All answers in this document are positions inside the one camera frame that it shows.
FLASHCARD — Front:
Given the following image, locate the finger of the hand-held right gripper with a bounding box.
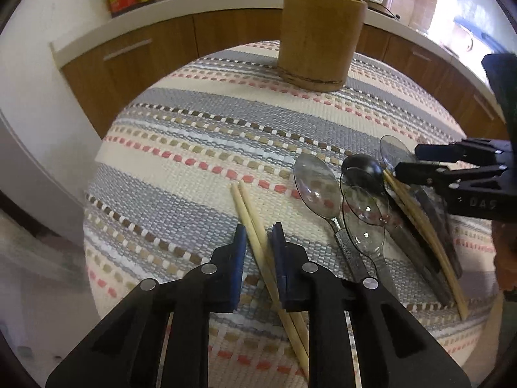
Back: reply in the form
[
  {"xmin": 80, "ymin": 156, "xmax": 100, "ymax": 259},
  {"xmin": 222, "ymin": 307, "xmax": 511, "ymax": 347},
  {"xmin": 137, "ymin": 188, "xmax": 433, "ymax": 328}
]
[
  {"xmin": 394, "ymin": 161, "xmax": 507, "ymax": 190},
  {"xmin": 415, "ymin": 138, "xmax": 510, "ymax": 163}
]

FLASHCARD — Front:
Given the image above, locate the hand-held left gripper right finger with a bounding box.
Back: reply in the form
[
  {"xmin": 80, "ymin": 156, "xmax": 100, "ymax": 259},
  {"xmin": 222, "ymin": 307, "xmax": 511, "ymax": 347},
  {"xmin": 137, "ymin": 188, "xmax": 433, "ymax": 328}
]
[{"xmin": 271, "ymin": 222, "xmax": 471, "ymax": 388}]

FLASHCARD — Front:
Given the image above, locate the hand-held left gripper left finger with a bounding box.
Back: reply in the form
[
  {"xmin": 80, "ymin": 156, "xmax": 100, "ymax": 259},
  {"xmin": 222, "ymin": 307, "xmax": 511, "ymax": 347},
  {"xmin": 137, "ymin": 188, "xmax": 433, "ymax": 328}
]
[{"xmin": 45, "ymin": 224, "xmax": 247, "ymax": 388}]

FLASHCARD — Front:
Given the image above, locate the dark utensil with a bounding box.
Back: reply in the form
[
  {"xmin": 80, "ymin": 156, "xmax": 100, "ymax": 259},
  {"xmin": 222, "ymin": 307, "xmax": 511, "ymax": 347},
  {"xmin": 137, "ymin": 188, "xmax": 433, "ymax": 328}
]
[{"xmin": 412, "ymin": 186, "xmax": 463, "ymax": 280}]

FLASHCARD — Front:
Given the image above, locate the black ladle spoon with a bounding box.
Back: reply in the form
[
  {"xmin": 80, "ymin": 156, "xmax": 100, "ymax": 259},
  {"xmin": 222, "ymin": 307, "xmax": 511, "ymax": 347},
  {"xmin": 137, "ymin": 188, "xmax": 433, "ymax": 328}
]
[{"xmin": 341, "ymin": 154, "xmax": 453, "ymax": 308}]

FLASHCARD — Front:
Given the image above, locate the bamboo utensil holder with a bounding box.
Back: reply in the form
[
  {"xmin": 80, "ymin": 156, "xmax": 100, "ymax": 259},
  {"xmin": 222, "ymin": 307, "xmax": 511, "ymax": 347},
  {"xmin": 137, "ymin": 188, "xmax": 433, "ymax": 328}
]
[{"xmin": 277, "ymin": 0, "xmax": 368, "ymax": 93}]

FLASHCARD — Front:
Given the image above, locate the striped woven tablecloth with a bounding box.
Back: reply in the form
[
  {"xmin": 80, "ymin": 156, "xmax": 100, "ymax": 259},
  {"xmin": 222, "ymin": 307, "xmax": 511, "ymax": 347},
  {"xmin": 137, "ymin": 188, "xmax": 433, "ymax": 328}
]
[{"xmin": 83, "ymin": 40, "xmax": 501, "ymax": 388}]

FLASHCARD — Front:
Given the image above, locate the wooden kitchen cabinet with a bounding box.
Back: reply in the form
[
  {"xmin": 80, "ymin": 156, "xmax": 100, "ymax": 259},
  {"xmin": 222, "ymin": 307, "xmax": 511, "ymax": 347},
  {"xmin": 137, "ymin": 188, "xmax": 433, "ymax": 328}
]
[{"xmin": 50, "ymin": 8, "xmax": 510, "ymax": 140}]

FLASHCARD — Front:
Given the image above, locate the white kitchen countertop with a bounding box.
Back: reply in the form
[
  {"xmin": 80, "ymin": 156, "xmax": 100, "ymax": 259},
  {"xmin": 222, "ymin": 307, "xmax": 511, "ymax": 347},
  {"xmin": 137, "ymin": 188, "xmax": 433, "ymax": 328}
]
[{"xmin": 50, "ymin": 0, "xmax": 505, "ymax": 124}]

